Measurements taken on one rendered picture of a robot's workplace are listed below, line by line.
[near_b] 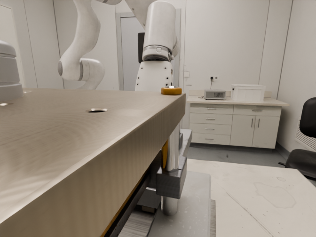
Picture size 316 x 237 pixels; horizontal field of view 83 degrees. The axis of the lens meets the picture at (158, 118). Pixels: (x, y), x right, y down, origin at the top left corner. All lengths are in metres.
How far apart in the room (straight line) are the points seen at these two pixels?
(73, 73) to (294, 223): 1.01
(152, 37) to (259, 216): 0.56
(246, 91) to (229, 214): 2.34
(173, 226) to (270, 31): 3.33
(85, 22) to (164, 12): 0.46
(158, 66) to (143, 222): 0.37
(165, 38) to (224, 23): 2.81
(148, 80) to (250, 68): 2.88
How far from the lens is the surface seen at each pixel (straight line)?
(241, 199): 0.66
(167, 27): 0.54
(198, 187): 0.22
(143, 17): 0.67
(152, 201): 0.28
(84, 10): 0.91
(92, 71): 1.04
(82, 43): 0.96
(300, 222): 0.66
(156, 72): 0.50
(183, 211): 0.19
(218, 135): 2.80
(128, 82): 3.42
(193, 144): 2.90
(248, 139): 2.89
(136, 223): 0.28
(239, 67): 3.27
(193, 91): 3.18
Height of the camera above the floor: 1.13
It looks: 14 degrees down
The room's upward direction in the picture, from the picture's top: straight up
